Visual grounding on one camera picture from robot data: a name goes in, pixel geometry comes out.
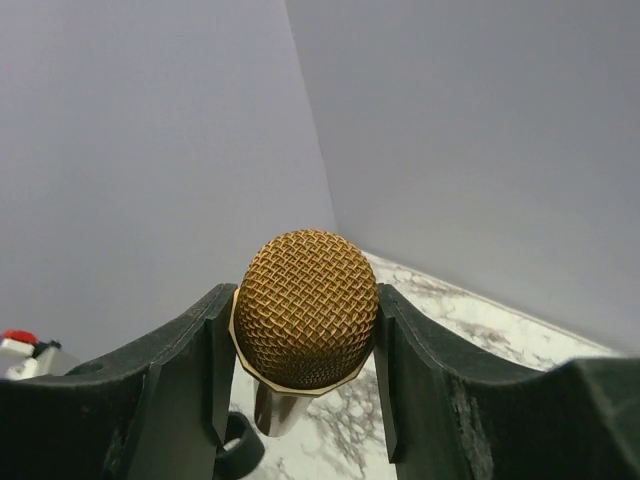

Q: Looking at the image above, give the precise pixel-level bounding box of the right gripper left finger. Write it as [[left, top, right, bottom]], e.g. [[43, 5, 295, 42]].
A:
[[1, 284, 236, 479]]

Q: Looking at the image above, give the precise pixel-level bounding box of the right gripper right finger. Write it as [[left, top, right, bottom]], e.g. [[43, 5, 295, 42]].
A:
[[374, 284, 639, 479]]

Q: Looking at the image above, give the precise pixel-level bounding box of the black round-base clip stand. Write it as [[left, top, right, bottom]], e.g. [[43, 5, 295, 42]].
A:
[[213, 411, 265, 480]]

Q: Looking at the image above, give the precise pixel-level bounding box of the gold microphone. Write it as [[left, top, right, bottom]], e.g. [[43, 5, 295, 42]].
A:
[[229, 229, 379, 437]]

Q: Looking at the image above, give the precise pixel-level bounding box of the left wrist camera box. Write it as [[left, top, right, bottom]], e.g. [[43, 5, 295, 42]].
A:
[[1, 329, 80, 381]]

